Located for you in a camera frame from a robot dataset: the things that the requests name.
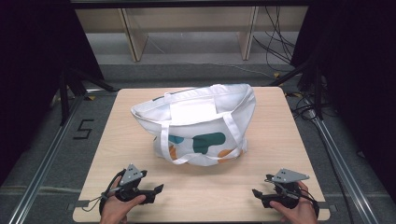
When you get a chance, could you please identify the aluminium floor rail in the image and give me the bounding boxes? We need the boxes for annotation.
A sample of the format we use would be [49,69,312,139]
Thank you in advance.
[306,106,381,224]
[7,90,104,224]

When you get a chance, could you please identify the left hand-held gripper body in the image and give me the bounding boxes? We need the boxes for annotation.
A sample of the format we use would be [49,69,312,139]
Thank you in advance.
[107,162,157,206]

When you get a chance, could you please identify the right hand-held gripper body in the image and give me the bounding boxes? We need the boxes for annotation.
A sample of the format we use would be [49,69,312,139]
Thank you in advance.
[261,168,311,210]

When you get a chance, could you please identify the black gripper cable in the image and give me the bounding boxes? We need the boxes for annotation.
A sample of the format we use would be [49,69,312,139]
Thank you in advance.
[81,172,127,216]
[264,178,320,218]

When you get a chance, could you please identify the black floor cables bundle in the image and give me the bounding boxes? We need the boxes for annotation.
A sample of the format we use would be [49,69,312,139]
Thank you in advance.
[252,5,301,73]

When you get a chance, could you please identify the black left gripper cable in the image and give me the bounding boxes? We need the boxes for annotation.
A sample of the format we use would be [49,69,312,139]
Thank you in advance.
[81,172,127,216]

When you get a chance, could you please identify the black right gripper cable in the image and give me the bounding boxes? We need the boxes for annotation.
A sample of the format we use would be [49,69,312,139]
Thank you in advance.
[264,178,320,218]

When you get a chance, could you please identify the light wooden desk frame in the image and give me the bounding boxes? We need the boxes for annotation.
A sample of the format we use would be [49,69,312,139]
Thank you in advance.
[74,5,310,63]

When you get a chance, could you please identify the person's left hand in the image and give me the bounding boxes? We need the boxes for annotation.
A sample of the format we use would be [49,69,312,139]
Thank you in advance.
[99,176,147,224]

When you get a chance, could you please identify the white tote bag coloured patches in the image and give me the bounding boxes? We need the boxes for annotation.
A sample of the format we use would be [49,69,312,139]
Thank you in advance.
[130,83,257,167]

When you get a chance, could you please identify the black curtain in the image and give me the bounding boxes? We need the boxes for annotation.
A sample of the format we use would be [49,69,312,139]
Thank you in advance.
[290,0,396,203]
[0,0,106,188]

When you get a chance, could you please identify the black metal stand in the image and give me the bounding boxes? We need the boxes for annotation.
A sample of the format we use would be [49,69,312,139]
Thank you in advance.
[58,65,119,126]
[268,53,325,121]

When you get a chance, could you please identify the person's right hand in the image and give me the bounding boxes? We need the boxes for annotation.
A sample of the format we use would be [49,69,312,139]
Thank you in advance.
[269,181,319,224]

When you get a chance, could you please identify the black coiled floor cable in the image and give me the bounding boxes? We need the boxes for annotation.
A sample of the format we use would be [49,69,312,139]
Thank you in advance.
[288,91,318,121]

